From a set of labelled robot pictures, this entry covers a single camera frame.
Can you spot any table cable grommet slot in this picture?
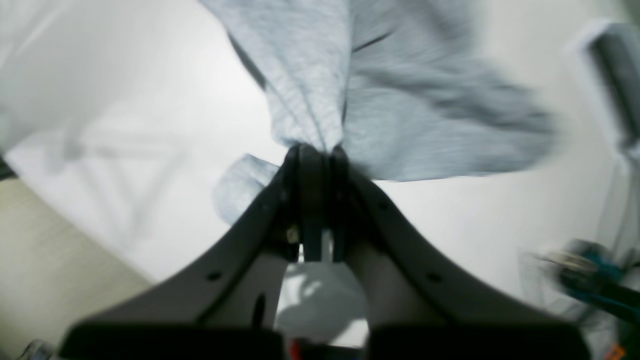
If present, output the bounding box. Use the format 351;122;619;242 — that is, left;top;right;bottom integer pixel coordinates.
566;18;640;156

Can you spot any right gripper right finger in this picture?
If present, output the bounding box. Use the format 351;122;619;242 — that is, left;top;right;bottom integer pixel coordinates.
328;147;590;360

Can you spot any teal cordless drill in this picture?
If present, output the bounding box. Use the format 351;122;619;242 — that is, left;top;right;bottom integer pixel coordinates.
542;239;639;326

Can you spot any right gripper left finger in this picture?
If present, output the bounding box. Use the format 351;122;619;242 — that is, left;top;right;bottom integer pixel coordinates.
60;145;326;360

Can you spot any grey t-shirt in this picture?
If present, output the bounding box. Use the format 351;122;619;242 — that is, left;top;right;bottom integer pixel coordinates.
197;0;556;226

